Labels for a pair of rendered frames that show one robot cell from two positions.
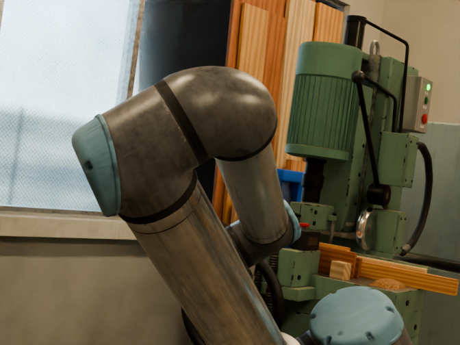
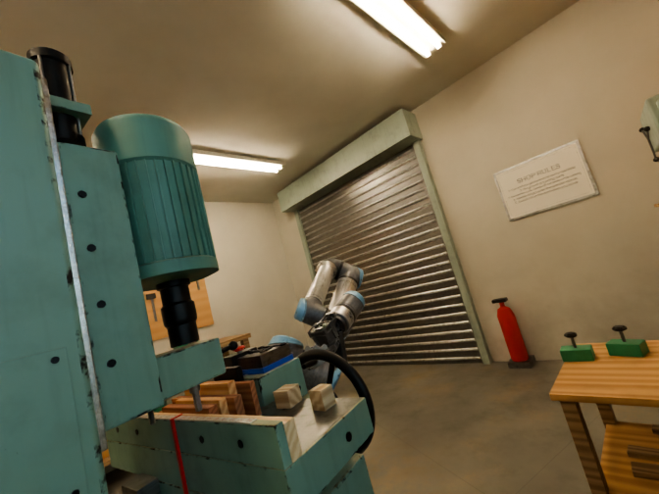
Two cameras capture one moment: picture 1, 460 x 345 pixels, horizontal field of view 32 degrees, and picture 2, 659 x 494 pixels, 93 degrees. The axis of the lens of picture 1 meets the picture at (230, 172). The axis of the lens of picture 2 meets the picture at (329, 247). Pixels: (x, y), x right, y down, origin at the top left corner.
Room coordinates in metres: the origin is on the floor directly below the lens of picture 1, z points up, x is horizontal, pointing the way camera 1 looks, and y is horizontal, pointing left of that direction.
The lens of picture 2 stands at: (2.81, 0.10, 1.11)
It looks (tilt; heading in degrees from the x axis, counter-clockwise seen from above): 7 degrees up; 181
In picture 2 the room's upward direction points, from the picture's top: 15 degrees counter-clockwise
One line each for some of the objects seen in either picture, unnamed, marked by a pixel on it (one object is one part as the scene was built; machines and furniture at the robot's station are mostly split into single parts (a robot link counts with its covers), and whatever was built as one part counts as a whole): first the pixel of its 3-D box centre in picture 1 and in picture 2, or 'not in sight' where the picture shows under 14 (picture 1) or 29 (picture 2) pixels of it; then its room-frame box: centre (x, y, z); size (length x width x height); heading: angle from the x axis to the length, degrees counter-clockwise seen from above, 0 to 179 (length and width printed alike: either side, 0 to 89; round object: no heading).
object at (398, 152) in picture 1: (398, 160); not in sight; (2.31, -0.47, 1.23); 0.09 x 0.08 x 0.15; 147
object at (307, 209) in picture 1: (311, 219); (179, 372); (2.23, -0.24, 1.03); 0.14 x 0.07 x 0.09; 147
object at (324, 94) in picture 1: (323, 103); (157, 207); (2.22, -0.23, 1.35); 0.18 x 0.18 x 0.31
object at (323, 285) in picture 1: (296, 279); (240, 423); (2.10, -0.21, 0.87); 0.61 x 0.30 x 0.06; 57
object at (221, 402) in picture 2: not in sight; (201, 413); (2.15, -0.26, 0.93); 0.17 x 0.02 x 0.06; 57
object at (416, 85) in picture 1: (415, 105); not in sight; (2.41, -0.52, 1.40); 0.10 x 0.06 x 0.16; 147
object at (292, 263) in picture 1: (282, 263); (265, 387); (2.03, -0.16, 0.91); 0.15 x 0.14 x 0.09; 57
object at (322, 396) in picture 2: not in sight; (322, 397); (2.21, 0.00, 0.92); 0.03 x 0.03 x 0.04; 52
